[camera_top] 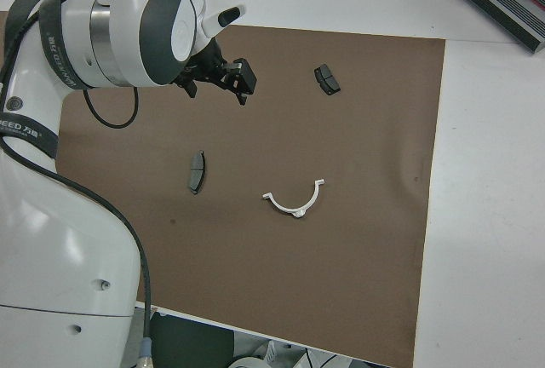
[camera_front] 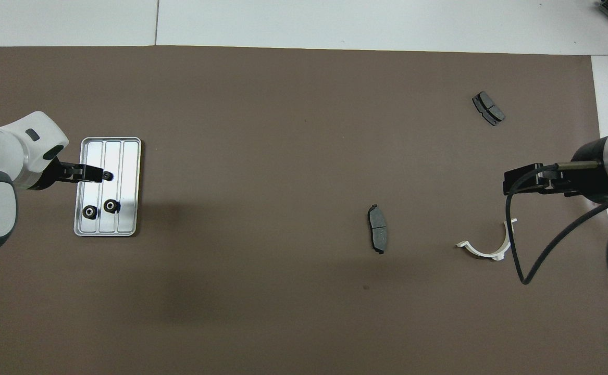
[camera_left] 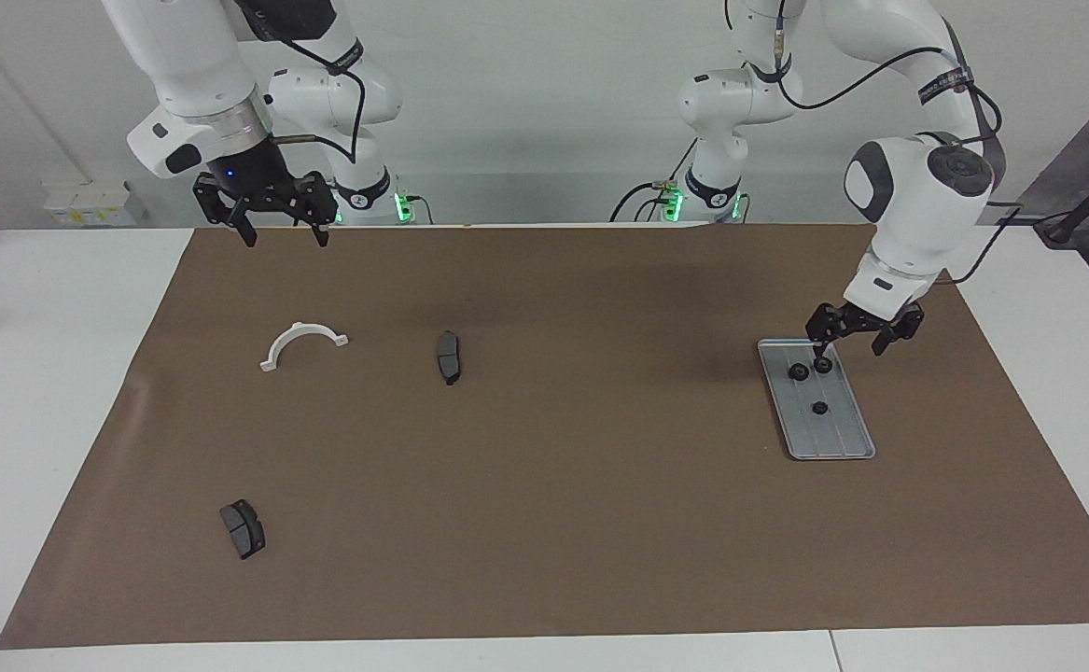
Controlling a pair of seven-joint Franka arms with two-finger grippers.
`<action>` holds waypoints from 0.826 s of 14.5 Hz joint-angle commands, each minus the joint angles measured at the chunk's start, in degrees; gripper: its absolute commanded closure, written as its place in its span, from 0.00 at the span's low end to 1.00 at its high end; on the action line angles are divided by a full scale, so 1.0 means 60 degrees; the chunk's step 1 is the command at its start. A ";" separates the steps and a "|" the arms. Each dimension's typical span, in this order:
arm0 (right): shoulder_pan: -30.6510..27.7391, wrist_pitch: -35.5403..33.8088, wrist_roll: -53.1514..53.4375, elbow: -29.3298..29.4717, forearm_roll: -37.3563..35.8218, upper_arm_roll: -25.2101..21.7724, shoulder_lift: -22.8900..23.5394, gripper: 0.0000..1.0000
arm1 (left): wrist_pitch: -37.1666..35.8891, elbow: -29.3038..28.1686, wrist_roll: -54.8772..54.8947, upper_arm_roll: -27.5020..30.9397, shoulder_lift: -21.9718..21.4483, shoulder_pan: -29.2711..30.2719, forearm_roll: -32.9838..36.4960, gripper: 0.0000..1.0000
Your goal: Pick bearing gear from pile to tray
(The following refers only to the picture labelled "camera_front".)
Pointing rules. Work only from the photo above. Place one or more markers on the silver metal tray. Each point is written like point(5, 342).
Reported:
point(129, 182)

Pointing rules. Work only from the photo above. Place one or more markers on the white semicircular plastic bracket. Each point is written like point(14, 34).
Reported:
point(491, 255)

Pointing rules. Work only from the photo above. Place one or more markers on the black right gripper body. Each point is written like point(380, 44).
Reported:
point(593, 174)

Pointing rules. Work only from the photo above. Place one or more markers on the small black bearing gear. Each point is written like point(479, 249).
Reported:
point(109, 177)

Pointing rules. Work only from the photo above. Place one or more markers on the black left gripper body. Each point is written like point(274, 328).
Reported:
point(56, 174)

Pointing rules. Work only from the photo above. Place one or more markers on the dark grey brake pad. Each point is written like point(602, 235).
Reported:
point(488, 108)
point(378, 232)

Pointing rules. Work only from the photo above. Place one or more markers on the brown table mat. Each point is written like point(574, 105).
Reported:
point(304, 312)

